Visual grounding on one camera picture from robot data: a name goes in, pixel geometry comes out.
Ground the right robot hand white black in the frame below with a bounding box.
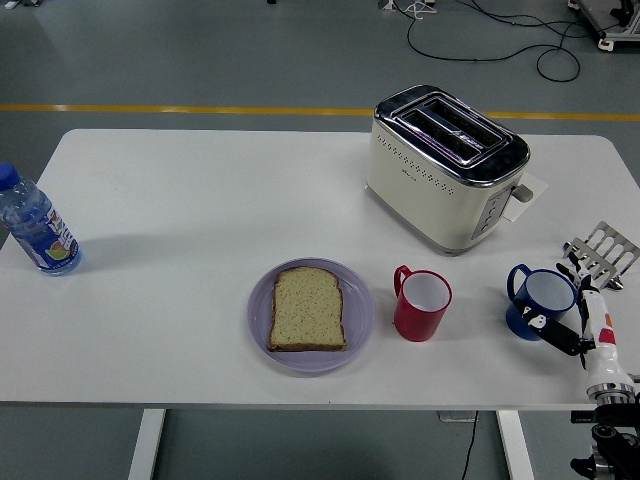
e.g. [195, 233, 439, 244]
[513, 252, 634, 390]

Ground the blue cup with handle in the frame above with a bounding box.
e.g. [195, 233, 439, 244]
[505, 263, 580, 342]

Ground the slice of bread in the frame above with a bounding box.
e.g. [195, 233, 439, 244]
[267, 266, 349, 353]

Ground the silver metal toast rack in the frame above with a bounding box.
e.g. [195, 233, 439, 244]
[562, 221, 640, 291]

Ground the white table leg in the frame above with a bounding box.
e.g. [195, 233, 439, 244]
[496, 410, 535, 480]
[128, 408, 167, 480]

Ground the cream and chrome toaster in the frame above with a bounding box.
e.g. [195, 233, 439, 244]
[364, 83, 535, 258]

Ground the purple round plate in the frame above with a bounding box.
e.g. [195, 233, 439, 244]
[246, 257, 376, 375]

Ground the wheeled equipment cart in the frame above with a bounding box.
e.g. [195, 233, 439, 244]
[567, 0, 640, 51]

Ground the clear water bottle blue cap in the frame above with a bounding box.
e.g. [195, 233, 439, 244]
[0, 161, 84, 277]

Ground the black cable under table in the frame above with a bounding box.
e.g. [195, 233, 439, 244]
[459, 410, 480, 480]

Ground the red cup with handle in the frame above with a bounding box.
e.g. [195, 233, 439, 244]
[393, 264, 453, 344]

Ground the thin black floor cable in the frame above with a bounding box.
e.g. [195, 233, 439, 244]
[469, 0, 626, 40]

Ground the looped black floor cable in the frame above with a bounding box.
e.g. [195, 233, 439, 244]
[406, 0, 583, 84]

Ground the white cable bundle on floor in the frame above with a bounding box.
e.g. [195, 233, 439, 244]
[403, 0, 437, 20]

